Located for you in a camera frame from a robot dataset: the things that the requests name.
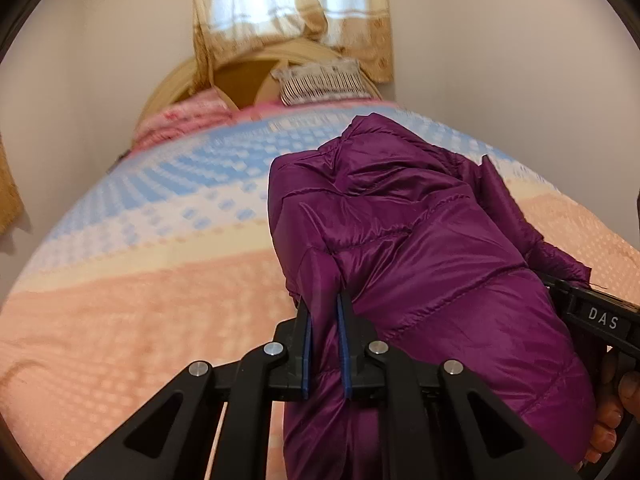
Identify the blue pink dotted bedspread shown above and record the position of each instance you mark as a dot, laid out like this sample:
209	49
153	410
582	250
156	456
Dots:
168	260

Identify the grey striped pillow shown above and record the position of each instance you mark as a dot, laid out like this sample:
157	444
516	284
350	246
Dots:
320	82

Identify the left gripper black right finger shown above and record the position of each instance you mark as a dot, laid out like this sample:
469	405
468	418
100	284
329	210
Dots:
438	421

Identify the folded pink blanket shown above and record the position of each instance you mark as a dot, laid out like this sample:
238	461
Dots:
205	110

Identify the beige curtain left window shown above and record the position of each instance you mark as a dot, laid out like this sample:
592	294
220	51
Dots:
11	204

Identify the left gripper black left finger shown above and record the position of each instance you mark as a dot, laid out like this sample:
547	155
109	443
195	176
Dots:
210	421

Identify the beige wooden headboard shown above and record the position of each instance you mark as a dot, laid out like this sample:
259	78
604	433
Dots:
244	83

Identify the beige curtain behind headboard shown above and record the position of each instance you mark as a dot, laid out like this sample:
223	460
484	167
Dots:
226	30

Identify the person right hand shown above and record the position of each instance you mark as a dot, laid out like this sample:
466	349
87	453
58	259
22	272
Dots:
615	398

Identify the purple puffer jacket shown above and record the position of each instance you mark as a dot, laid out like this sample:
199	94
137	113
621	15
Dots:
433	251

